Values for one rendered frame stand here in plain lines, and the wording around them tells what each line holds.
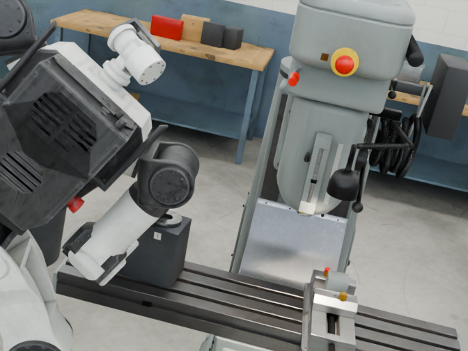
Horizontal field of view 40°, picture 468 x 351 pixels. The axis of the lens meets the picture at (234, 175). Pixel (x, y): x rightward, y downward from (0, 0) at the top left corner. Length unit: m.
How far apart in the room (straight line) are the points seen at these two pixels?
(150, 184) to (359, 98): 0.58
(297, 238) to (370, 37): 0.96
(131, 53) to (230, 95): 4.86
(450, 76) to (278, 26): 4.12
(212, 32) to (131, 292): 3.83
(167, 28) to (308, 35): 4.13
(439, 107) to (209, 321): 0.90
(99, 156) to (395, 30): 0.68
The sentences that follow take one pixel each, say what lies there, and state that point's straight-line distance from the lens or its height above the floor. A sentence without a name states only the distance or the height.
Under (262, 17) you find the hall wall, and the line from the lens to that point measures 5.93.
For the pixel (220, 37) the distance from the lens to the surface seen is 5.48.
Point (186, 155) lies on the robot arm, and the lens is 1.31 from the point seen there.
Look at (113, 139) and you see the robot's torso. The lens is 1.13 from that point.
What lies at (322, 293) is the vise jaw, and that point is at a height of 1.08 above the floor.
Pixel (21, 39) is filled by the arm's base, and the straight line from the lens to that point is 1.25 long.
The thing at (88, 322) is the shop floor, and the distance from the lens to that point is 3.36.
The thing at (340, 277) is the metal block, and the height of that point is 1.11.
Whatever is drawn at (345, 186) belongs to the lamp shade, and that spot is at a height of 1.49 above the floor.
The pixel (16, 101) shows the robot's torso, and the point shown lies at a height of 1.66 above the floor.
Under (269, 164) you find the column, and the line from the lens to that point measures 2.15.
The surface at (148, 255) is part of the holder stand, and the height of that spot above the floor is 1.06.
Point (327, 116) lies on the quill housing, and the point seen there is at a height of 1.59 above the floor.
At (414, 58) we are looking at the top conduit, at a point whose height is 1.79.
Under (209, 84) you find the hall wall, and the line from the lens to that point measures 6.13.
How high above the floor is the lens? 2.04
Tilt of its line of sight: 23 degrees down
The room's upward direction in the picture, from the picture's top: 11 degrees clockwise
